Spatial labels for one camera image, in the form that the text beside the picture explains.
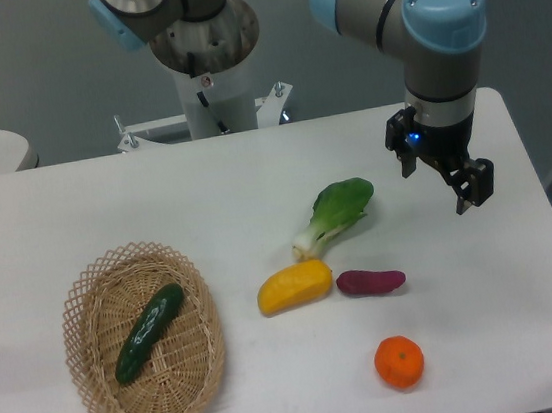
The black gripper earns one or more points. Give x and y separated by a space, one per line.
445 149

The dark green cucumber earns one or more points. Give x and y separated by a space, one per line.
156 316

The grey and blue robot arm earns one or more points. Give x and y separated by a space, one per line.
438 41

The woven wicker basket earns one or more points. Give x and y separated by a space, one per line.
184 368

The green bok choy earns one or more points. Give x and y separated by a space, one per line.
337 207

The purple sweet potato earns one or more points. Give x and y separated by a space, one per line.
368 283

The yellow mango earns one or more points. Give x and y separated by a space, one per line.
293 286

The orange tangerine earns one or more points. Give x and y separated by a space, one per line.
399 361

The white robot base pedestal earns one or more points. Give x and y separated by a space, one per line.
211 66

